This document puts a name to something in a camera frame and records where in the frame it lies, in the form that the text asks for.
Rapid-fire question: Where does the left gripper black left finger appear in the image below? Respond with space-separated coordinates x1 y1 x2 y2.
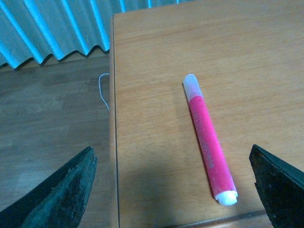
0 147 97 228

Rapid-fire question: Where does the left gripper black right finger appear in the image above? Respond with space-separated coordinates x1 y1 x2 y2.
249 144 304 228

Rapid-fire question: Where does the pink marker with clear cap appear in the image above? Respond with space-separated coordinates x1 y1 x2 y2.
183 74 238 206

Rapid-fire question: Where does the wooden nightstand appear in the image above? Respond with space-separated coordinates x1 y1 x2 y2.
110 0 304 228

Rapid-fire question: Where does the light blue curtain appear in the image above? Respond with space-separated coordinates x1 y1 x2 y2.
0 0 198 71

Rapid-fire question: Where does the white cable on floor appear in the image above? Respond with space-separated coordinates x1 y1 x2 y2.
98 73 111 111

